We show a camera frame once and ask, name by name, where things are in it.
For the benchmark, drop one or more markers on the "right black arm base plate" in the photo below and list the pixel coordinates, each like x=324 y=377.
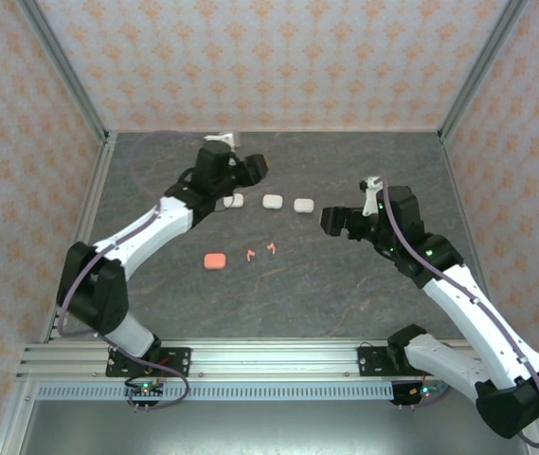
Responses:
x=373 y=360

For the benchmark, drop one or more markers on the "aluminium frame post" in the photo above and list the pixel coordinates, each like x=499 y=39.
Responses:
x=481 y=66
x=64 y=66

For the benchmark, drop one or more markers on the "pink earbud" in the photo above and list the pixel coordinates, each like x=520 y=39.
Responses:
x=250 y=256
x=272 y=247

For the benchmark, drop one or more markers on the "aluminium mounting rail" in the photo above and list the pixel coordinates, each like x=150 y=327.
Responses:
x=274 y=360

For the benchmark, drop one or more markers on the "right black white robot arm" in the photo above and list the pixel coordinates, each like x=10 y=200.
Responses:
x=510 y=412

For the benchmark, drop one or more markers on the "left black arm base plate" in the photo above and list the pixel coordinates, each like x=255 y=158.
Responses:
x=176 y=360

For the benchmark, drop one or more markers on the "white earbud charging case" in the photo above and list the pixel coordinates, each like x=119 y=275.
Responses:
x=272 y=201
x=303 y=205
x=236 y=201

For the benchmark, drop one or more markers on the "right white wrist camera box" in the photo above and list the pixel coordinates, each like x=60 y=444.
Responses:
x=371 y=199

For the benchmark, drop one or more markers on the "aluminium frame leg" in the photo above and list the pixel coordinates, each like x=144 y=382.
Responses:
x=14 y=417

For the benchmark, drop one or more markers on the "pink earbud charging case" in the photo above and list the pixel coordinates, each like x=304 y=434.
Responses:
x=215 y=261

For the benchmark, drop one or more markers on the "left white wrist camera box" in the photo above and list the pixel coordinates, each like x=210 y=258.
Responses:
x=224 y=139

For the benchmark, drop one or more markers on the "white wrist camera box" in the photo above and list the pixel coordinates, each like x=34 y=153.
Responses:
x=224 y=139
x=371 y=199

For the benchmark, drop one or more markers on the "aluminium table side rail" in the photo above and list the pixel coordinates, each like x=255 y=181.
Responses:
x=452 y=166
x=102 y=166

